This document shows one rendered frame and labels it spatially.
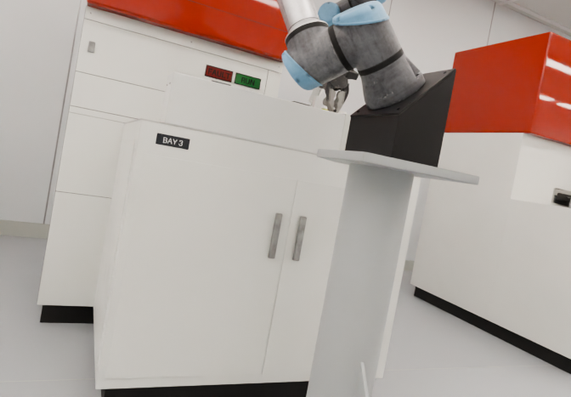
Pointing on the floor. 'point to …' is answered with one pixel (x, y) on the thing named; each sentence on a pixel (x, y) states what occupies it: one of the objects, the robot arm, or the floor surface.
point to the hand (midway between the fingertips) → (334, 111)
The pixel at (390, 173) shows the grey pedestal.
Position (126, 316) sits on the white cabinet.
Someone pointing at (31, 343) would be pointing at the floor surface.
